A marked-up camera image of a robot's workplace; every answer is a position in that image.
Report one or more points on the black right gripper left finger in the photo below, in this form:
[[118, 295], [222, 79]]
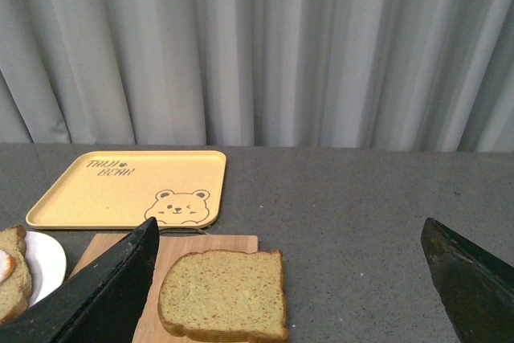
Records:
[[101, 303]]

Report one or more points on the bread slice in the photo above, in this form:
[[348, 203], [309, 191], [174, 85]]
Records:
[[225, 296], [17, 289]]

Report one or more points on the white round plate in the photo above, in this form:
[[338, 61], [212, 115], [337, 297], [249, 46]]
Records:
[[47, 262]]

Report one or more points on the grey curtain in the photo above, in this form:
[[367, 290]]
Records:
[[433, 75]]

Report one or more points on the metal cutting board handle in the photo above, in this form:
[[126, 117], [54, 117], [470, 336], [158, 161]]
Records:
[[181, 231]]

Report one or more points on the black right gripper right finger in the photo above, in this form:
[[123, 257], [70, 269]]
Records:
[[475, 287]]

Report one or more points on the fried egg filling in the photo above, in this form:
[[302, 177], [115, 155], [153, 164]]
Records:
[[7, 265]]

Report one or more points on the yellow bear tray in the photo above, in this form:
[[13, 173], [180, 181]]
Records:
[[121, 189]]

